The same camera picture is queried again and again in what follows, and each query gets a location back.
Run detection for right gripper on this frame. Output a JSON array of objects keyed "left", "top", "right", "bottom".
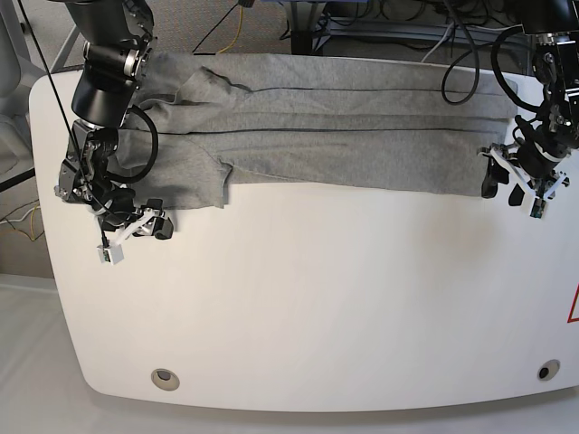
[{"left": 97, "top": 199, "right": 174, "bottom": 265}]

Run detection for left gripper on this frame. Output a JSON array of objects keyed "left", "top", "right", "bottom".
[{"left": 478, "top": 144, "right": 570, "bottom": 219}]

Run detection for grey T-shirt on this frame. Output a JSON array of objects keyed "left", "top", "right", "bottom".
[{"left": 134, "top": 52, "right": 517, "bottom": 209}]

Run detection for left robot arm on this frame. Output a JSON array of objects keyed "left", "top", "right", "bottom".
[{"left": 477, "top": 1, "right": 578, "bottom": 219}]

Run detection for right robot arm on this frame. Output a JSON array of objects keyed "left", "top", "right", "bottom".
[{"left": 55, "top": 1, "right": 174, "bottom": 264}]

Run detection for left table grommet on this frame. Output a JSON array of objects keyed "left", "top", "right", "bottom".
[{"left": 151, "top": 369, "right": 180, "bottom": 392}]

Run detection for table grommet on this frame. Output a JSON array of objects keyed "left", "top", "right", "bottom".
[
  {"left": 151, "top": 369, "right": 180, "bottom": 392},
  {"left": 537, "top": 359, "right": 561, "bottom": 382}
]

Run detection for right table grommet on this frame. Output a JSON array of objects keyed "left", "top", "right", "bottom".
[{"left": 537, "top": 359, "right": 561, "bottom": 382}]

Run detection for black table leg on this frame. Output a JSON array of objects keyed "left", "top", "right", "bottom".
[{"left": 282, "top": 1, "right": 327, "bottom": 56}]

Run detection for white cable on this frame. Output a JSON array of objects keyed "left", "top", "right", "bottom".
[{"left": 420, "top": 22, "right": 456, "bottom": 64}]

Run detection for tangled black cables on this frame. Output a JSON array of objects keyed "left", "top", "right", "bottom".
[{"left": 280, "top": 0, "right": 453, "bottom": 51}]

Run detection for yellow cable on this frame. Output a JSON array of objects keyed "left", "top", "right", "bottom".
[{"left": 205, "top": 6, "right": 245, "bottom": 60}]

